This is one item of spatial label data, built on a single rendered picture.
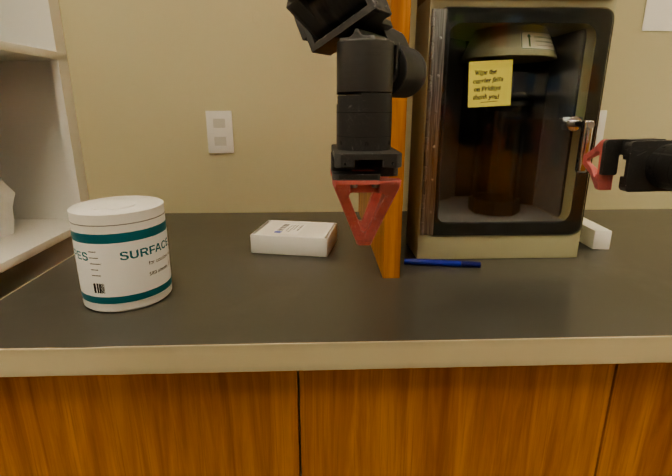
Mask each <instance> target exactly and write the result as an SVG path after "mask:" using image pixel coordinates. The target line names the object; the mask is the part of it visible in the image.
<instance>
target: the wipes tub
mask: <svg viewBox="0 0 672 476"><path fill-rule="evenodd" d="M67 212H68V218H69V224H70V231H71V237H72V243H73V248H74V254H75V259H76V265H77V271H78V276H79V282H80V287H81V293H82V297H83V302H84V305H85V306H86V307H88V308H90V309H92V310H95V311H99V312H124V311H131V310H135V309H140V308H143V307H147V306H149V305H152V304H154V303H157V302H159V301H160V300H162V299H164V298H165V297H166V296H167V295H168V294H169V293H170V292H171V290H172V275H171V266H170V256H169V246H168V236H167V227H166V218H165V210H164V201H163V200H162V199H160V198H157V197H152V196H139V195H132V196H114V197H105V198H98V199H93V200H88V201H84V202H80V203H77V204H74V205H72V206H71V207H69V208H68V209H67Z"/></svg>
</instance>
